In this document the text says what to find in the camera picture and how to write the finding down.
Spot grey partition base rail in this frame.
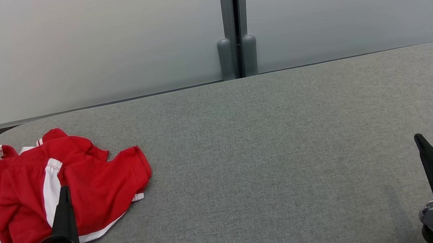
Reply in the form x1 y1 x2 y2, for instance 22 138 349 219
0 79 227 132
258 39 433 75

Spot red shorts with white stripe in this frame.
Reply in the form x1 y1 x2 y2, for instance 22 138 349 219
0 115 162 243

